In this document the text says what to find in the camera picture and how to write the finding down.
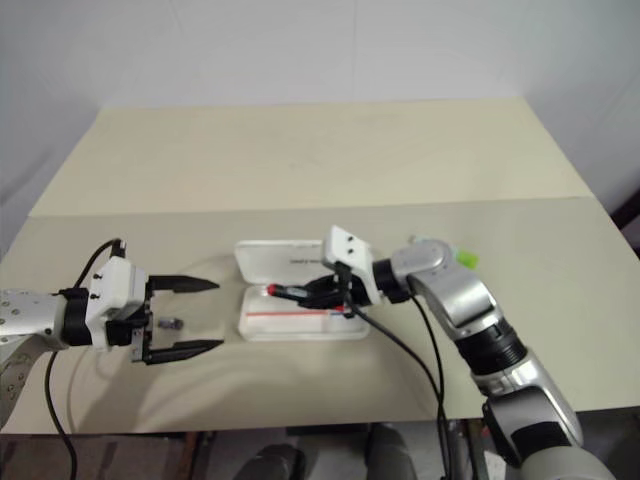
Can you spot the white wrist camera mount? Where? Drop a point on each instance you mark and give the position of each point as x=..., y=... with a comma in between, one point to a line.
x=345, y=247
x=117, y=282

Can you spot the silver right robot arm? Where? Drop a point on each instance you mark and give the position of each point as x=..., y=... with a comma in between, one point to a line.
x=465, y=295

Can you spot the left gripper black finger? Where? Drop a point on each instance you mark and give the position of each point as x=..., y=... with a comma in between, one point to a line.
x=185, y=350
x=185, y=284

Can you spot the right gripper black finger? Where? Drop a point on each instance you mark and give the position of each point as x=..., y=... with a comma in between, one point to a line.
x=322, y=302
x=317, y=285

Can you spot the red capped marker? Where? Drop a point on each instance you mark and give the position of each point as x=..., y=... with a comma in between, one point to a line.
x=271, y=289

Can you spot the metal table leg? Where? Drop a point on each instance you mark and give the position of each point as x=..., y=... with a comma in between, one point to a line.
x=462, y=450

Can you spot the dark brown furniture frame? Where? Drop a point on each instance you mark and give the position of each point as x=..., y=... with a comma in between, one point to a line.
x=632, y=220

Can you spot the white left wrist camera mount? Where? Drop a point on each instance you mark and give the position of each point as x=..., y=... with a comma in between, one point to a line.
x=117, y=282

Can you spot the green capped marker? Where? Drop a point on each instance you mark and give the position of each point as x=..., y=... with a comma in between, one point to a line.
x=467, y=258

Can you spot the white plastic pencil case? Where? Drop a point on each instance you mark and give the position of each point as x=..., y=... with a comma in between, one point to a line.
x=270, y=260

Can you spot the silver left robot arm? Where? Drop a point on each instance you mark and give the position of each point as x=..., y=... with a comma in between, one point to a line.
x=30, y=315

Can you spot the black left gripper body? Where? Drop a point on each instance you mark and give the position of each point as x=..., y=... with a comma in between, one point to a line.
x=142, y=330

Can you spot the small grey marker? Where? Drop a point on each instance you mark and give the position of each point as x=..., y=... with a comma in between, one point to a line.
x=170, y=324

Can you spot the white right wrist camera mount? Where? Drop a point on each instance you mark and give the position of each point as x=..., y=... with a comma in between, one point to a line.
x=345, y=247

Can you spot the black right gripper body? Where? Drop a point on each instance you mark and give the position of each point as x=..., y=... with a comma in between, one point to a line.
x=332, y=287

